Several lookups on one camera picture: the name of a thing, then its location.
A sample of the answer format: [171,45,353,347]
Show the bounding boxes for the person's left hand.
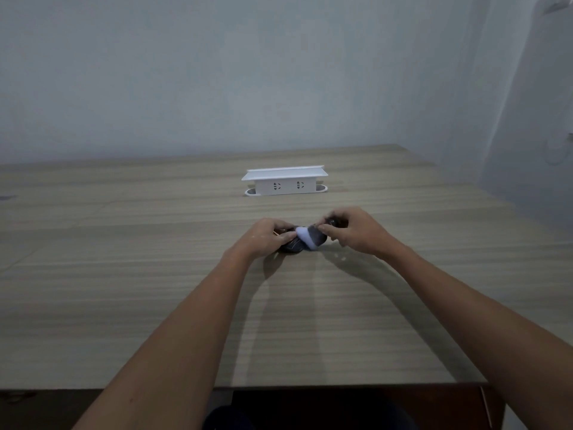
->
[228,218,298,261]

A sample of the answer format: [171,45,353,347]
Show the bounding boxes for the person's right hand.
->
[315,207,403,258]

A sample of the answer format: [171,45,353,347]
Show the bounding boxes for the dark grey and white sock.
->
[278,218,347,255]

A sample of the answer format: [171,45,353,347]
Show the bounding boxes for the person's left forearm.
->
[72,246,258,430]

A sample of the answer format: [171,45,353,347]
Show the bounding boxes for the person's right forearm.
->
[381,243,573,430]

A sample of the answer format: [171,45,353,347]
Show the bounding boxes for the white desktop power socket box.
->
[241,165,329,197]

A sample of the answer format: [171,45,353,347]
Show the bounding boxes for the person's dark trousers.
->
[204,389,419,430]

